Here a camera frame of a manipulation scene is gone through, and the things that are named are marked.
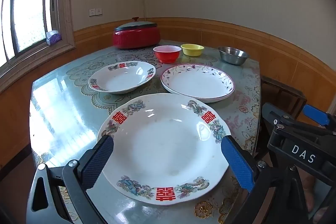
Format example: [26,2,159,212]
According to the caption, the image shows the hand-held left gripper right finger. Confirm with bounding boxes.
[221,135,314,224]

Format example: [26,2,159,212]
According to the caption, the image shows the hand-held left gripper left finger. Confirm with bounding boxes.
[26,135,115,224]

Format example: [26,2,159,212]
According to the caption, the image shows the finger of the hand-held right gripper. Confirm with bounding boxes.
[302,104,336,133]
[262,102,302,132]

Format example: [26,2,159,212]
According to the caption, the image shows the large white plate red characters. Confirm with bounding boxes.
[97,93,232,206]

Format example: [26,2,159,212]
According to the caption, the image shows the stainless steel bowl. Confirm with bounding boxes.
[218,47,250,65]

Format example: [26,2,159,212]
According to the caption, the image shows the white plate floral rim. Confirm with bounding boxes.
[160,63,236,104]

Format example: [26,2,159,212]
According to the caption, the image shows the small white plate red characters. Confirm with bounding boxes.
[88,61,156,94]

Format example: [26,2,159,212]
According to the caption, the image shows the yellow plastic bowl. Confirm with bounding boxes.
[181,44,205,57]

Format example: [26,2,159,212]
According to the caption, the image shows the red plastic bowl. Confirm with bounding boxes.
[153,45,182,64]

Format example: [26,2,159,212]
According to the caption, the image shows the dark wooden chair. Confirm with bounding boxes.
[253,74,307,159]

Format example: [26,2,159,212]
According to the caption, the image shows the red electric pot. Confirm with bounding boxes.
[113,26,161,49]

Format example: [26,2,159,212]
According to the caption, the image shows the purple white tissue box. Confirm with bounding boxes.
[46,29,62,45]

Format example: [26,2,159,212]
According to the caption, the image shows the grey pot lid red knob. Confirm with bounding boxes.
[115,17,158,31]

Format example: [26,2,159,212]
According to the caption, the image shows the window with beige frame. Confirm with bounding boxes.
[0,0,77,93]

